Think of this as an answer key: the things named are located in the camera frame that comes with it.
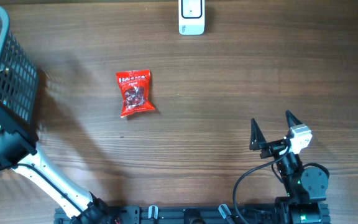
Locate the dark grey plastic shopping basket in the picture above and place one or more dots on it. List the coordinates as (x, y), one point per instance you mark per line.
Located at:
(19, 84)

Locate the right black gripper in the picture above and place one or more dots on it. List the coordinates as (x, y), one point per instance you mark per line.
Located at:
(258, 142)

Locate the red candy bag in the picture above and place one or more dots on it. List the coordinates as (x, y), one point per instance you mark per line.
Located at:
(135, 87)

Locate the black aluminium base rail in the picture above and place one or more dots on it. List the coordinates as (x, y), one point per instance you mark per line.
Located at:
(213, 214)

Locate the white barcode scanner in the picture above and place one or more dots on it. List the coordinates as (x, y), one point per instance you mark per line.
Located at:
(191, 17)

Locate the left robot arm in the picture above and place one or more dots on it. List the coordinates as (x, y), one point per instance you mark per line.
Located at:
(79, 205)

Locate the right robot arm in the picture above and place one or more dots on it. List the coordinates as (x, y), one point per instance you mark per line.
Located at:
(305, 184)

